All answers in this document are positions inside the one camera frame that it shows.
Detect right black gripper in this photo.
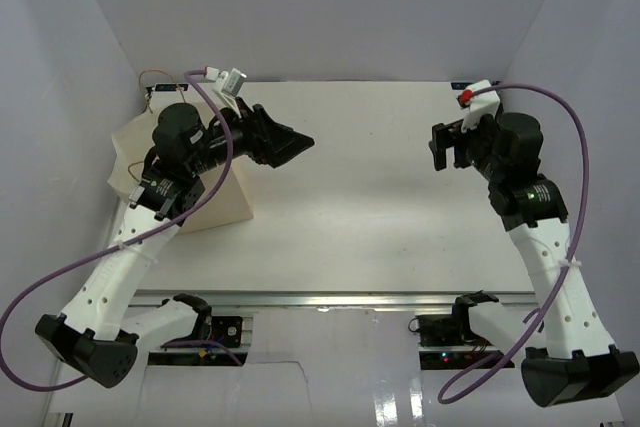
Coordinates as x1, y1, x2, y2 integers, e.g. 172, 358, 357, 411
429, 112, 505, 183

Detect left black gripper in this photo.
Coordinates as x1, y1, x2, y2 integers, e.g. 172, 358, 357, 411
188, 97, 314, 176

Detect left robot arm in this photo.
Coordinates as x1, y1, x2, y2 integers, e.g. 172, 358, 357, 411
35, 103, 315, 388

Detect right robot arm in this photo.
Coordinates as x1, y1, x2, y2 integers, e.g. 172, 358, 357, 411
429, 113, 639, 407

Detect beige paper bag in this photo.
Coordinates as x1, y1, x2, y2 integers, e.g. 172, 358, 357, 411
108, 83, 254, 234

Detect blue table label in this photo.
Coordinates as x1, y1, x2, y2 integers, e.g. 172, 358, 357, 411
153, 83, 189, 93
450, 82, 471, 91

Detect left blue table label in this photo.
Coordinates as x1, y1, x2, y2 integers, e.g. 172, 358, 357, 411
153, 83, 189, 93

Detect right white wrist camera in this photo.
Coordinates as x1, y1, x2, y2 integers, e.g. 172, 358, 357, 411
458, 80, 501, 133

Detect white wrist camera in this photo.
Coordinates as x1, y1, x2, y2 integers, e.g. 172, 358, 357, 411
458, 80, 501, 133
204, 66, 247, 110

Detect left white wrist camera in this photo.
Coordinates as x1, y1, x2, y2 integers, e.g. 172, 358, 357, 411
204, 66, 247, 110

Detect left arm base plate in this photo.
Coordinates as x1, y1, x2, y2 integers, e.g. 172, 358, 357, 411
148, 316, 252, 367

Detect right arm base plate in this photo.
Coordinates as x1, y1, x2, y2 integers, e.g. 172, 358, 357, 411
407, 315, 502, 371

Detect aluminium front rail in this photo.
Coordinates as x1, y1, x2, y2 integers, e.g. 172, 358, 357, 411
129, 290, 537, 309

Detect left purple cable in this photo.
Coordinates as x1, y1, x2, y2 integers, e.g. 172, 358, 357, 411
0, 68, 236, 392

